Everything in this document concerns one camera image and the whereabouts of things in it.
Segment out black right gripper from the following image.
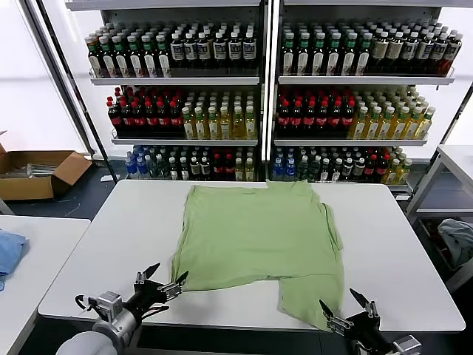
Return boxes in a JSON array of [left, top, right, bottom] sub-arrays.
[[319, 288, 392, 355]]

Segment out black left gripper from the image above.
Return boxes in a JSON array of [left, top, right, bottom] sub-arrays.
[[127, 263, 190, 322]]

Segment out light green t-shirt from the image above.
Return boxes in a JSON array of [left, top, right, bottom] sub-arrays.
[[169, 179, 345, 332]]

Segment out dark storage crate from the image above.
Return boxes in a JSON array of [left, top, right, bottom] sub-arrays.
[[417, 217, 459, 282]]

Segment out cola bottle red cap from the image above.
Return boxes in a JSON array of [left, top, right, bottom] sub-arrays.
[[169, 100, 184, 136], [106, 95, 125, 136], [376, 154, 391, 183], [328, 96, 343, 136], [223, 149, 237, 181], [364, 154, 378, 183], [302, 96, 317, 136], [290, 99, 304, 136], [129, 100, 147, 136], [316, 99, 330, 136], [143, 100, 159, 136], [156, 98, 171, 136], [276, 96, 291, 136], [212, 149, 225, 181], [341, 98, 356, 136], [118, 98, 135, 136]]

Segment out grey crumpled cloth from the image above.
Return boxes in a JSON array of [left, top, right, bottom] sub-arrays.
[[438, 217, 473, 268]]

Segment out blue cloth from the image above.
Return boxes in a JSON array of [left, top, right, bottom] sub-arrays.
[[0, 228, 30, 278]]

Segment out brown cardboard box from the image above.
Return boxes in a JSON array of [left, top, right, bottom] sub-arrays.
[[0, 149, 93, 201]]

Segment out grey metal rods bundle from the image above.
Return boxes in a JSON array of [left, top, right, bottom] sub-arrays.
[[5, 161, 58, 179]]

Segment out white side table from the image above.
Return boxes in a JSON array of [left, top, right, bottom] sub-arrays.
[[405, 143, 473, 223]]

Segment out grey metal shelf rack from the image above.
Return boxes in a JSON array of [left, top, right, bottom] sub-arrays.
[[275, 0, 457, 193], [64, 0, 268, 182]]

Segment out dark tea bottle green label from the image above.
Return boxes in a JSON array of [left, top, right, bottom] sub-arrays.
[[296, 31, 312, 77], [155, 33, 172, 78], [99, 35, 118, 78], [310, 31, 327, 77], [86, 35, 103, 78], [112, 35, 132, 78], [324, 31, 341, 77], [141, 33, 159, 78], [353, 31, 373, 77], [282, 31, 296, 77], [339, 31, 358, 77], [127, 34, 146, 78]]

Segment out dark drink bottle blue label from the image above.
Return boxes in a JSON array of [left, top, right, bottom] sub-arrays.
[[415, 32, 435, 71], [401, 31, 421, 70], [428, 32, 449, 73], [228, 31, 242, 70], [242, 31, 257, 70], [197, 32, 211, 70], [183, 32, 198, 70], [213, 31, 227, 70], [441, 33, 464, 75], [170, 33, 185, 70]]

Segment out dark drink bottle beige label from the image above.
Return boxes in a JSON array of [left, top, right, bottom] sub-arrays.
[[385, 31, 404, 67], [370, 31, 389, 67]]

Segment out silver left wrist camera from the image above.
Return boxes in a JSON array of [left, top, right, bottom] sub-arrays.
[[96, 291, 123, 321]]

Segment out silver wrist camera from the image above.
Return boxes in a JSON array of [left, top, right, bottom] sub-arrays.
[[96, 291, 123, 321], [392, 335, 422, 355]]

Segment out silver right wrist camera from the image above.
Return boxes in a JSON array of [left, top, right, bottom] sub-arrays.
[[392, 335, 422, 355]]

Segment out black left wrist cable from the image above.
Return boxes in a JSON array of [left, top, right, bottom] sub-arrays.
[[75, 294, 99, 315]]

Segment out black slanted frame pole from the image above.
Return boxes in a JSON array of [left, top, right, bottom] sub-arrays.
[[35, 0, 119, 184]]

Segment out thin black frame pole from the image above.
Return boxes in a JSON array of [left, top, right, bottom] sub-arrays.
[[441, 83, 473, 147]]

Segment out grey slanted frame pole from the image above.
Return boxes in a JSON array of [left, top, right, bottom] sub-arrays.
[[20, 0, 98, 160]]

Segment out white upright post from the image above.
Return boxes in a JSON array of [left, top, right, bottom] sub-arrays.
[[260, 0, 280, 163]]

